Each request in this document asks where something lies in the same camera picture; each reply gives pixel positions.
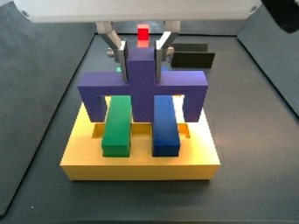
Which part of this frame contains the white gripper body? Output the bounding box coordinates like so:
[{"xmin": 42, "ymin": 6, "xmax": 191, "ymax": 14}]
[{"xmin": 13, "ymin": 0, "xmax": 261, "ymax": 23}]

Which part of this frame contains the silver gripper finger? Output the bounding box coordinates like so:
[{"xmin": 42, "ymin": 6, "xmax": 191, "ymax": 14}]
[
  {"xmin": 155, "ymin": 21, "xmax": 181, "ymax": 81},
  {"xmin": 96, "ymin": 22, "xmax": 128, "ymax": 81}
]

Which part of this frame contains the purple three-legged block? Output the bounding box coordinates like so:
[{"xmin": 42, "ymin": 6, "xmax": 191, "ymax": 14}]
[{"xmin": 77, "ymin": 47, "xmax": 208, "ymax": 123}]

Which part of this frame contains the yellow slotted board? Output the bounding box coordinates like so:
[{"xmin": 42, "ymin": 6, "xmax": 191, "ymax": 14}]
[{"xmin": 60, "ymin": 95, "xmax": 220, "ymax": 180}]

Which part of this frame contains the red stepped block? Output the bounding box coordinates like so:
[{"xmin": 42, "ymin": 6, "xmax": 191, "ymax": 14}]
[{"xmin": 136, "ymin": 24, "xmax": 149, "ymax": 47}]

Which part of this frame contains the blue bar block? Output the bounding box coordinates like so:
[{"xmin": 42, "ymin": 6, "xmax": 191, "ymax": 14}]
[{"xmin": 152, "ymin": 95, "xmax": 180, "ymax": 157}]

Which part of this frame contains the green bar block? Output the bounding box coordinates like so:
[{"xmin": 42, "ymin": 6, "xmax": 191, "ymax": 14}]
[{"xmin": 101, "ymin": 95, "xmax": 132, "ymax": 158}]

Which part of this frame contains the black angled bracket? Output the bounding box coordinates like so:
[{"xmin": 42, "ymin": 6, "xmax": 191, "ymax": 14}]
[{"xmin": 171, "ymin": 44, "xmax": 215, "ymax": 68}]

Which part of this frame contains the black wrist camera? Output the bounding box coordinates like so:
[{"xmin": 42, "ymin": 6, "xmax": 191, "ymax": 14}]
[{"xmin": 261, "ymin": 0, "xmax": 299, "ymax": 33}]

